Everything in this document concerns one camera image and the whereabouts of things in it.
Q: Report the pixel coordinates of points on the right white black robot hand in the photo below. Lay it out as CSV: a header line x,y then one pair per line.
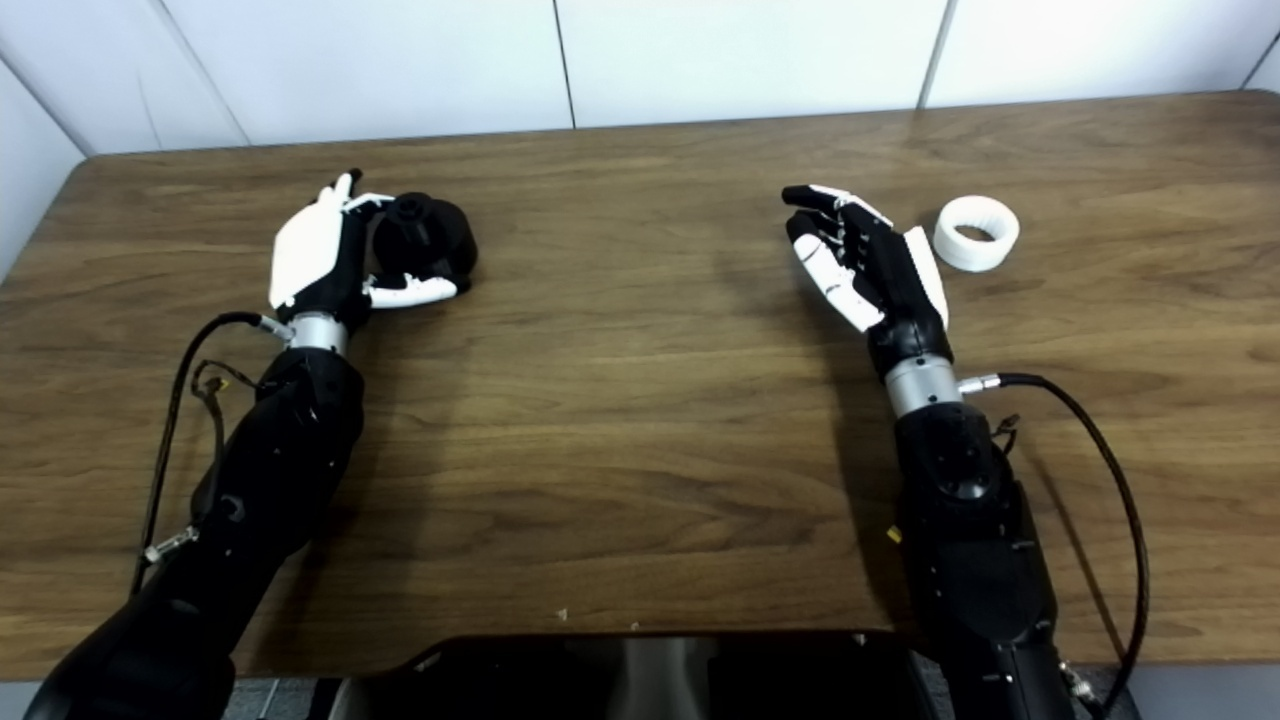
x,y
895,285

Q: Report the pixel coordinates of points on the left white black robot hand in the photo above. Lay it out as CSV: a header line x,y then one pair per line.
x,y
305,250

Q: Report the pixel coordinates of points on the round black plastic part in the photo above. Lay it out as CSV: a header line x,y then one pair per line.
x,y
440,245

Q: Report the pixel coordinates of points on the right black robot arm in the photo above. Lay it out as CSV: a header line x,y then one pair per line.
x,y
975,560

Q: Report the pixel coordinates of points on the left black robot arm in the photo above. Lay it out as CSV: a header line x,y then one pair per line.
x,y
270,480

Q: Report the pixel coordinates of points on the glossy black robot torso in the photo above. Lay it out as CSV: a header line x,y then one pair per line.
x,y
520,680

